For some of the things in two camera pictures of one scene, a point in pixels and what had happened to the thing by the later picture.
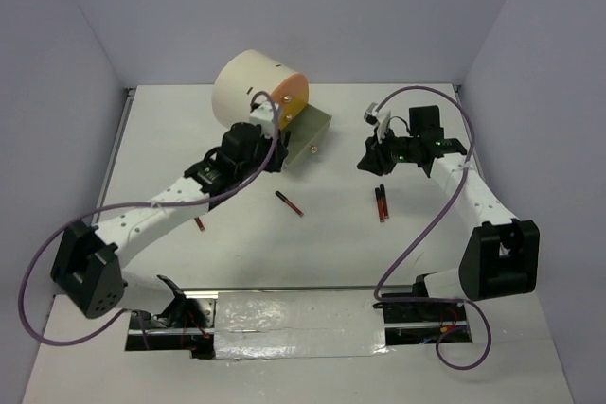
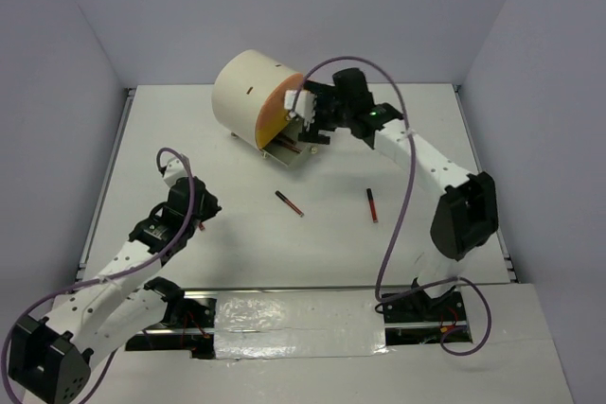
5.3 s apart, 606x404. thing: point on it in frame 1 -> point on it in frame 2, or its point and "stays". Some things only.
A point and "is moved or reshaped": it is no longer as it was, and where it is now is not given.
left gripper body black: x=263 y=149 -> x=208 y=209
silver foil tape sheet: x=301 y=324 stays
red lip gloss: x=288 y=202 stays
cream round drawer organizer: x=249 y=72 stays
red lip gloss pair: x=380 y=205 is moved or reshaped
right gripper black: x=376 y=160 -> x=325 y=93
